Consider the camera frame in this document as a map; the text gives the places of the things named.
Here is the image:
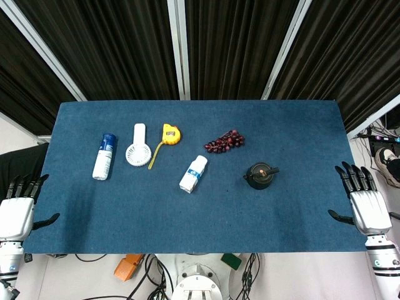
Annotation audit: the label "white and blue milk carton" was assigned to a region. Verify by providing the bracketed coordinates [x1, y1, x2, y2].
[179, 155, 209, 194]

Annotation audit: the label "white and blue spray can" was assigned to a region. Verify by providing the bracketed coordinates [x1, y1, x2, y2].
[91, 132, 118, 181]

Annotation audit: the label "green box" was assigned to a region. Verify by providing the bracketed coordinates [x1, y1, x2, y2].
[220, 253, 243, 271]

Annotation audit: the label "white frame post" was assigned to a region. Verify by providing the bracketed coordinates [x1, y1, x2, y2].
[166, 0, 191, 101]
[261, 0, 313, 101]
[346, 93, 400, 140]
[0, 6, 88, 102]

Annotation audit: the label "blue table cloth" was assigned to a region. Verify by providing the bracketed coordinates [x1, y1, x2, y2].
[22, 99, 368, 254]

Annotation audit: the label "black power strip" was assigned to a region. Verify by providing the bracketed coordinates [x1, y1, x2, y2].
[356, 132, 400, 144]

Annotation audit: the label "orange box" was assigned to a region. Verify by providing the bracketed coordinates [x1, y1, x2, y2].
[113, 253, 145, 283]

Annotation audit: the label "black curtain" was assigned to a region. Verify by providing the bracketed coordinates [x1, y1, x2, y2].
[0, 0, 400, 136]

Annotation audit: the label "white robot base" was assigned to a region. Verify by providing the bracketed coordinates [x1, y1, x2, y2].
[154, 252, 248, 300]

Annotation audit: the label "red grape bunch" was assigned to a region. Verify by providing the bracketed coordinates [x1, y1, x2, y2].
[204, 129, 246, 154]

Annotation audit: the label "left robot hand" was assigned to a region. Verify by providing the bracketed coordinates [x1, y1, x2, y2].
[0, 174, 61, 243]

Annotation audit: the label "yellow tape measure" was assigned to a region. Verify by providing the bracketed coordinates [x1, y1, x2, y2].
[147, 123, 182, 171]

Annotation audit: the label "white handheld fan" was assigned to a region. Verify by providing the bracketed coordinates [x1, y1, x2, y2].
[125, 122, 153, 168]

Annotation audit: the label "black cable bundle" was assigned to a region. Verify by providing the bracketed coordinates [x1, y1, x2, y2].
[74, 252, 176, 300]

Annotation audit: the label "black and white sneaker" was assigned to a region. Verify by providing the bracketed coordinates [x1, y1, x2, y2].
[374, 147, 400, 189]

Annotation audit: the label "black round pot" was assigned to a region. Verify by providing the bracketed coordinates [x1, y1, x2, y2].
[242, 162, 280, 191]

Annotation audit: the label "black cloth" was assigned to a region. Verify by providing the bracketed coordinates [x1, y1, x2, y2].
[0, 142, 50, 201]

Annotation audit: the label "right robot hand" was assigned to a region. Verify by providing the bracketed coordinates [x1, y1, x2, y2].
[327, 161, 393, 236]

